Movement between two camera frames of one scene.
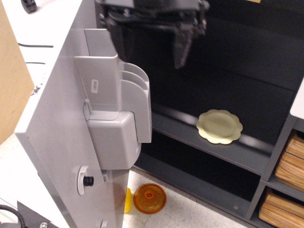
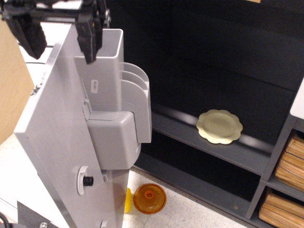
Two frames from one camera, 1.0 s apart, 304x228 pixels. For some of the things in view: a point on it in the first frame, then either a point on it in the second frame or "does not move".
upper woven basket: x=290 y=170 does not move
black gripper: x=185 y=17 to x=23 y=18
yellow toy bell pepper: x=128 y=200 does not move
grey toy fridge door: x=216 y=123 does not move
